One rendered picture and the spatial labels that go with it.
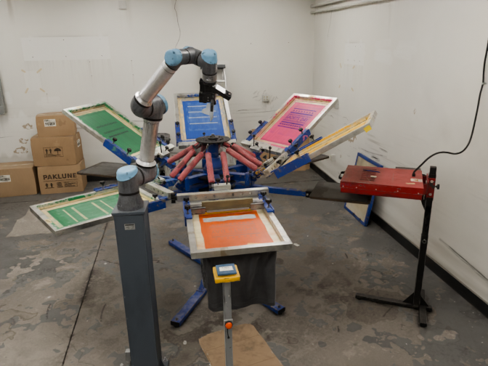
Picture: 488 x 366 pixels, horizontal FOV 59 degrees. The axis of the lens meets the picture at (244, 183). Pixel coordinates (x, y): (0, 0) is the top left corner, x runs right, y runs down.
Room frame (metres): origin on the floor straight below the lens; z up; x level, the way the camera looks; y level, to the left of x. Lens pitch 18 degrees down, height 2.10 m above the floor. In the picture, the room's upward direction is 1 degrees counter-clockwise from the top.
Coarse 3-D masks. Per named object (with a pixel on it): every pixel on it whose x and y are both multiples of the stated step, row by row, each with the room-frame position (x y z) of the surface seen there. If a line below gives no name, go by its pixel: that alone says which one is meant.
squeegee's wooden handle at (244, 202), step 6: (234, 198) 2.80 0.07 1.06; (240, 198) 2.79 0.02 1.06; (246, 198) 2.79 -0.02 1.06; (252, 198) 2.80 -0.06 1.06; (204, 204) 2.74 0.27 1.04; (210, 204) 2.75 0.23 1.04; (216, 204) 2.75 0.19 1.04; (222, 204) 2.76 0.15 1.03; (228, 204) 2.77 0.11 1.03; (234, 204) 2.77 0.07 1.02; (240, 204) 2.78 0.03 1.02; (246, 204) 2.79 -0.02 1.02; (210, 210) 2.75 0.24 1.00
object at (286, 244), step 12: (192, 204) 2.88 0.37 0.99; (192, 228) 2.46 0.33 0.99; (276, 228) 2.46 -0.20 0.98; (192, 240) 2.29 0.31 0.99; (288, 240) 2.26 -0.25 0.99; (192, 252) 2.14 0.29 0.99; (204, 252) 2.14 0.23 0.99; (216, 252) 2.15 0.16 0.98; (228, 252) 2.16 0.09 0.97; (240, 252) 2.18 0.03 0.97; (252, 252) 2.19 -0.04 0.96
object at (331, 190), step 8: (240, 184) 3.49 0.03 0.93; (256, 184) 3.48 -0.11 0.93; (320, 184) 3.39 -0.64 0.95; (328, 184) 3.38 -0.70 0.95; (336, 184) 3.38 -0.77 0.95; (272, 192) 3.40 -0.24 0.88; (280, 192) 3.37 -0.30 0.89; (288, 192) 3.35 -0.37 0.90; (296, 192) 3.33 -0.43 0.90; (304, 192) 3.30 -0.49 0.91; (312, 192) 3.19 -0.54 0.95; (320, 192) 3.19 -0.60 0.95; (328, 192) 3.19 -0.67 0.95; (336, 192) 3.18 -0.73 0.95; (344, 192) 3.18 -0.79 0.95; (336, 200) 3.04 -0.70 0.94; (344, 200) 3.02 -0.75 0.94; (352, 200) 3.00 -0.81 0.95; (360, 200) 3.00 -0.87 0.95; (368, 200) 2.99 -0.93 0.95
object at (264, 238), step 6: (258, 216) 2.71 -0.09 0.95; (258, 222) 2.61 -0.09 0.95; (258, 228) 2.52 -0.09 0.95; (264, 228) 2.52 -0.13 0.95; (264, 234) 2.43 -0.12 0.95; (240, 240) 2.35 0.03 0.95; (246, 240) 2.35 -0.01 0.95; (252, 240) 2.34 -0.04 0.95; (258, 240) 2.34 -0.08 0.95; (264, 240) 2.34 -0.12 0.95; (270, 240) 2.34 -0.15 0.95
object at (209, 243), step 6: (204, 216) 2.73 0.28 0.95; (210, 216) 2.73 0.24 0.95; (216, 216) 2.73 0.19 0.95; (204, 222) 2.63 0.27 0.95; (210, 222) 2.63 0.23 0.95; (216, 222) 2.63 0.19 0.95; (222, 222) 2.62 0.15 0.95; (228, 222) 2.62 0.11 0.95; (204, 228) 2.54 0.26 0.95; (204, 234) 2.45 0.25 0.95; (210, 234) 2.45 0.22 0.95; (204, 240) 2.36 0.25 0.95; (210, 240) 2.35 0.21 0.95; (216, 240) 2.35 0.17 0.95; (222, 240) 2.35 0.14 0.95; (228, 240) 2.35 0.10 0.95; (234, 240) 2.35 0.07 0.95; (210, 246) 2.28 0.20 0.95; (216, 246) 2.28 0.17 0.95; (222, 246) 2.27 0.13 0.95; (228, 246) 2.27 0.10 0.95
